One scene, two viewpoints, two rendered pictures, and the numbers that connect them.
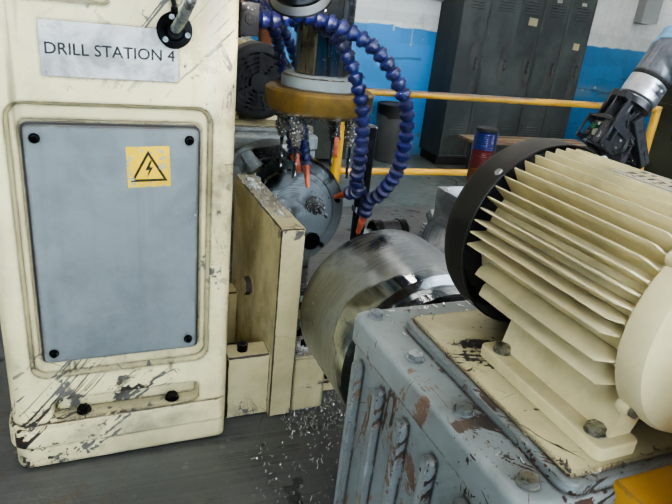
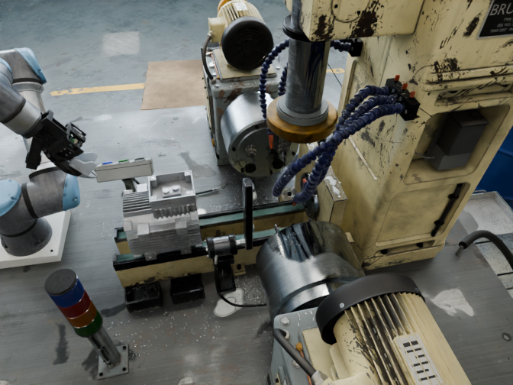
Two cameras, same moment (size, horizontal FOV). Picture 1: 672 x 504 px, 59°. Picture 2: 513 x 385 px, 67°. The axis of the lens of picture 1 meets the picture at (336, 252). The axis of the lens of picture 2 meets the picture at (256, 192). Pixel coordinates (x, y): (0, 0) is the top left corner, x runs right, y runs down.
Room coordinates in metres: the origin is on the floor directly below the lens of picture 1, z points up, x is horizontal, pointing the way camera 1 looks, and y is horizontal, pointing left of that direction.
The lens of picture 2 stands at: (1.84, 0.11, 1.89)
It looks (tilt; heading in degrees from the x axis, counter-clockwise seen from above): 46 degrees down; 191
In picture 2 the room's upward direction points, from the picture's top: 1 degrees clockwise
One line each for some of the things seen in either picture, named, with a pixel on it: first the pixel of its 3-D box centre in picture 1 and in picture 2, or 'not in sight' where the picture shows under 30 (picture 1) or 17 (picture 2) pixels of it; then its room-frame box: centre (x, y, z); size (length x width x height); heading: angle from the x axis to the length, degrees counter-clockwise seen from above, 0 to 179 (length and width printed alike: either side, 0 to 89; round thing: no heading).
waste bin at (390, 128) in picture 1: (391, 132); not in sight; (6.35, -0.45, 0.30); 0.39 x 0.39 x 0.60
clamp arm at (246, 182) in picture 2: (363, 185); (247, 216); (1.20, -0.04, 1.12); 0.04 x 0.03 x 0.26; 115
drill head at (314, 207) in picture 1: (274, 195); (315, 289); (1.32, 0.16, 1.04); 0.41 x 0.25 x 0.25; 25
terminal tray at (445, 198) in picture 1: (472, 210); (172, 194); (1.15, -0.27, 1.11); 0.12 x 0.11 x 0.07; 114
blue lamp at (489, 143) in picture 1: (485, 140); (65, 289); (1.52, -0.35, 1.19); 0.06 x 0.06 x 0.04
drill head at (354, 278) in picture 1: (419, 350); (255, 126); (0.70, -0.13, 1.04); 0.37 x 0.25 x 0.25; 25
